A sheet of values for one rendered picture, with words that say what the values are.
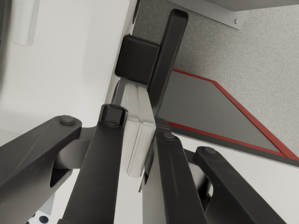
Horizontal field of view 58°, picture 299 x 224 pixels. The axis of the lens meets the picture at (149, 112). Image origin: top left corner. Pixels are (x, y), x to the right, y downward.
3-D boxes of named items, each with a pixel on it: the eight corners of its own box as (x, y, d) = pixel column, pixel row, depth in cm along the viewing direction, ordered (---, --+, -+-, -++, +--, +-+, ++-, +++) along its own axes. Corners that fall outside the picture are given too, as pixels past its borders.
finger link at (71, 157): (113, 180, 11) (41, 166, 11) (117, 131, 16) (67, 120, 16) (121, 149, 11) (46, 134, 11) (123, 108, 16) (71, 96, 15)
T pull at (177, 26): (188, 13, 18) (191, 12, 16) (155, 117, 20) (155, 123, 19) (135, -4, 17) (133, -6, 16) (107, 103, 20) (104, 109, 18)
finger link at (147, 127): (141, 122, 12) (157, 126, 12) (136, 83, 19) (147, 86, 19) (126, 177, 13) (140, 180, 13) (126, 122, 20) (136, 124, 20)
